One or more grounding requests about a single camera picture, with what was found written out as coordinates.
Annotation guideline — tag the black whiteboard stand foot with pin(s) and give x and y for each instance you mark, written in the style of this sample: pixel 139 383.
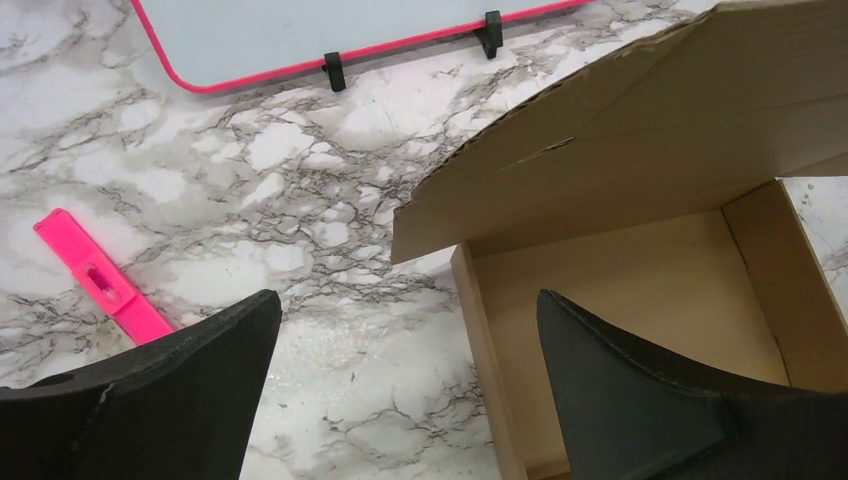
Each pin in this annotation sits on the black whiteboard stand foot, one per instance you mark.
pixel 490 35
pixel 334 68

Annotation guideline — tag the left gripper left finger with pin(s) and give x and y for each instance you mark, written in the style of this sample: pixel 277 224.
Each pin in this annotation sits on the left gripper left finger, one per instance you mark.
pixel 180 407

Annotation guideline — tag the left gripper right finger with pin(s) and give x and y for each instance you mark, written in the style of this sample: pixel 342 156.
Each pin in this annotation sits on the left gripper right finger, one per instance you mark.
pixel 631 409

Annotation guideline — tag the pink marker pen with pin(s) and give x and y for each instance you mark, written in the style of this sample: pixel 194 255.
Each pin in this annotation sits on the pink marker pen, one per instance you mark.
pixel 101 278

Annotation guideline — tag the pink framed whiteboard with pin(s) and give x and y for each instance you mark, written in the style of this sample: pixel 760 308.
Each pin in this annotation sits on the pink framed whiteboard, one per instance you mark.
pixel 213 46

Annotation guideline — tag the brown cardboard box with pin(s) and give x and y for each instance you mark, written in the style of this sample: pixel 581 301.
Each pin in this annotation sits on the brown cardboard box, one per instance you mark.
pixel 648 188

